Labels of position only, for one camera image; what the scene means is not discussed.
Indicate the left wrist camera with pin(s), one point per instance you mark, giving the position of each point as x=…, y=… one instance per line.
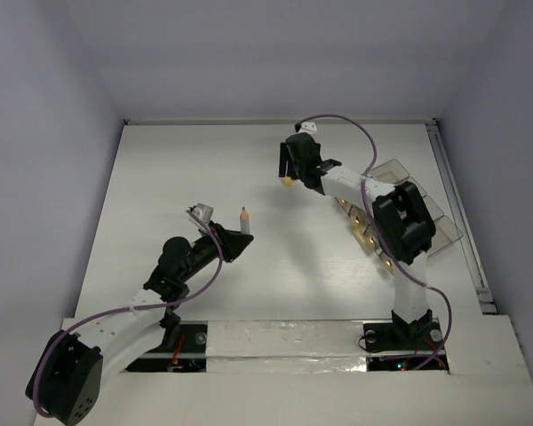
x=200, y=213

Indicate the silver foil strip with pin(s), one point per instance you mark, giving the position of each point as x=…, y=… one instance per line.
x=285, y=347

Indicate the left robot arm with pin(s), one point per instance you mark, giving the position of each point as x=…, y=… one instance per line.
x=77, y=360

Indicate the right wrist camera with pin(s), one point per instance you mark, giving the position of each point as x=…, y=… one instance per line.
x=308, y=127

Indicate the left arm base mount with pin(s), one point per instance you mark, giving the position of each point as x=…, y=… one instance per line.
x=183, y=350

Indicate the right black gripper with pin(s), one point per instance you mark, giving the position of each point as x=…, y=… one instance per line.
x=287, y=165

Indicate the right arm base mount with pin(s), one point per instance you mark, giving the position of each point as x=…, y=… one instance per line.
x=399, y=346

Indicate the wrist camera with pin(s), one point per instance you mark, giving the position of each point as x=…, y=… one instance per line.
x=200, y=213
x=308, y=127

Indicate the aluminium rail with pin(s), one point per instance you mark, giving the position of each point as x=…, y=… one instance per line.
x=457, y=211

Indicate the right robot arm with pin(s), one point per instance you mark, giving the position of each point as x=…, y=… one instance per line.
x=397, y=213

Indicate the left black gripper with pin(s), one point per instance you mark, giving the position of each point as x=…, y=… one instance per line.
x=225, y=240

